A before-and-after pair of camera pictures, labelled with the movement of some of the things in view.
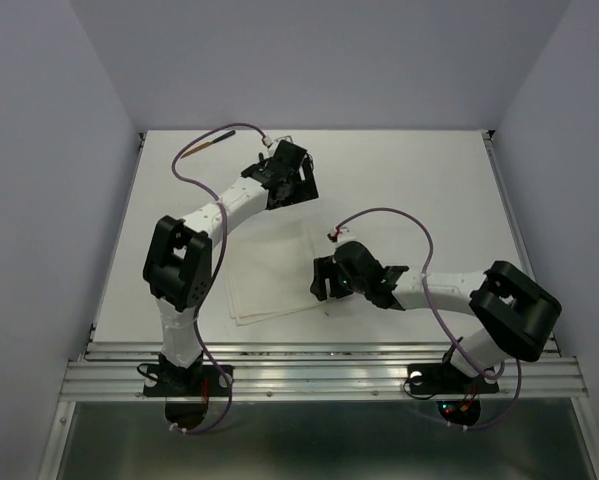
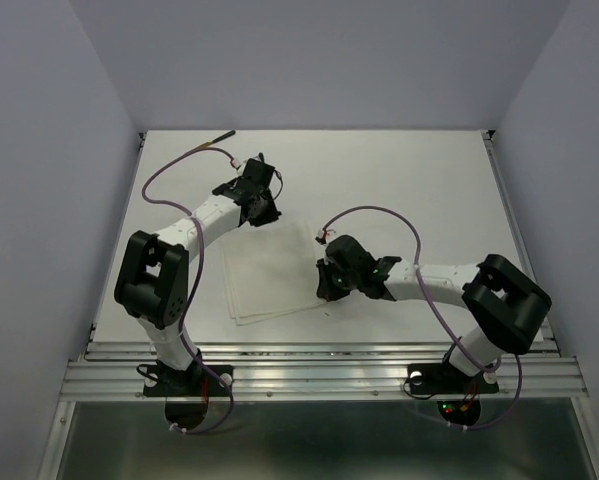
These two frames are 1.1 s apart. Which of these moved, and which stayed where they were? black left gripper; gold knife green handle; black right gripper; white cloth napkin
Moved: black left gripper
Stayed: gold knife green handle; black right gripper; white cloth napkin
